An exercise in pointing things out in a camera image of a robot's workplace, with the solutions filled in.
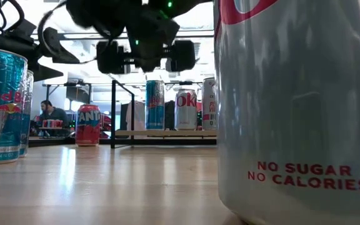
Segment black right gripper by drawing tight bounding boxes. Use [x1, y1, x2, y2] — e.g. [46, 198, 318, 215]
[96, 12, 197, 75]

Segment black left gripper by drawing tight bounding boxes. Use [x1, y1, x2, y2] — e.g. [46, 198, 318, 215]
[0, 26, 81, 83]

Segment Red Bull sugarfree can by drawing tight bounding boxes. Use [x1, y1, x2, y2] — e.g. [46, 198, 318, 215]
[145, 80, 166, 131]
[19, 70, 34, 158]
[0, 47, 29, 166]

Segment white Celsius can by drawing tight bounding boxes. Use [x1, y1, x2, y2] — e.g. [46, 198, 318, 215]
[201, 77, 218, 131]

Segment silver Diet Coke can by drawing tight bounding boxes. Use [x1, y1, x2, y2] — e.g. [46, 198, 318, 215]
[213, 0, 360, 225]
[174, 88, 198, 131]

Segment dark hanging monitor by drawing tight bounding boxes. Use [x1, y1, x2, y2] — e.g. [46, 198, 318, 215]
[66, 86, 90, 104]

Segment person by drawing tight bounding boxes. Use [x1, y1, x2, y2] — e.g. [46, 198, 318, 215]
[38, 99, 71, 129]

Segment white hanging cloth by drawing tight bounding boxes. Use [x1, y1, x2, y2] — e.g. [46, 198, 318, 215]
[125, 100, 146, 131]

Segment red Fanta can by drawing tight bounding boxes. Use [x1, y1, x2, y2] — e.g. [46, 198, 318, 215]
[74, 104, 101, 148]

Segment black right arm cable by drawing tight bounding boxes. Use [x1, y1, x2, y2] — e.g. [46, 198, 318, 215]
[37, 0, 99, 65]

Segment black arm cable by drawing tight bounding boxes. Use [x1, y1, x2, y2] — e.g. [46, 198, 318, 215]
[0, 0, 26, 33]
[37, 0, 99, 65]

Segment black background rig frame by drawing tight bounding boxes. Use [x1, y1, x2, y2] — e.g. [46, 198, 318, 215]
[42, 82, 93, 138]

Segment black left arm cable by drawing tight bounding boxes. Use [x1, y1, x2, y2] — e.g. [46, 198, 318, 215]
[0, 0, 26, 33]

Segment black metal rack frame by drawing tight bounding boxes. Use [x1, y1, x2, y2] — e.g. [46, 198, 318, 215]
[110, 79, 218, 149]

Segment black table rig frame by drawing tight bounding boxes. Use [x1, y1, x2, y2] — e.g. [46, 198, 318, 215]
[28, 136, 218, 148]

